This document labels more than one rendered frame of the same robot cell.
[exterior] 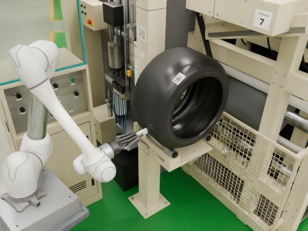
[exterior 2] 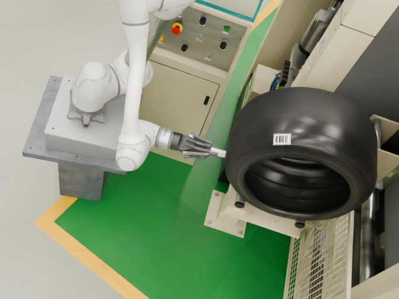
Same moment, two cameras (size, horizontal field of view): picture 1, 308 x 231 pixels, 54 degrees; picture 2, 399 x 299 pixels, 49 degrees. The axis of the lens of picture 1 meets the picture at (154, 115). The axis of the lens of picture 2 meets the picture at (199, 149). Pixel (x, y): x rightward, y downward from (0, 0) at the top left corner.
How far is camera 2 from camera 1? 0.76 m
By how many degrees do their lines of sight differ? 31
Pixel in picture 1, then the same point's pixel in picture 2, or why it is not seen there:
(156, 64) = (287, 98)
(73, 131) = (129, 96)
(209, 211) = (270, 286)
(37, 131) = not seen: hidden behind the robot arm
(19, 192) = (76, 101)
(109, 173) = (126, 164)
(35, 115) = not seen: hidden behind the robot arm
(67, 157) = (174, 100)
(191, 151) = (272, 218)
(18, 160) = (91, 73)
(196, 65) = (320, 143)
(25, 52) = not seen: outside the picture
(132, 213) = (199, 207)
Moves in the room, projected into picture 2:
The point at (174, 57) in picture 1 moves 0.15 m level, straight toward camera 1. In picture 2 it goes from (312, 109) to (281, 124)
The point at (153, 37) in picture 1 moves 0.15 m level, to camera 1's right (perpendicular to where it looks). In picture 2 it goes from (329, 60) to (358, 88)
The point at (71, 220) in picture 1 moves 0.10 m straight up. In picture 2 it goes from (104, 164) to (105, 153)
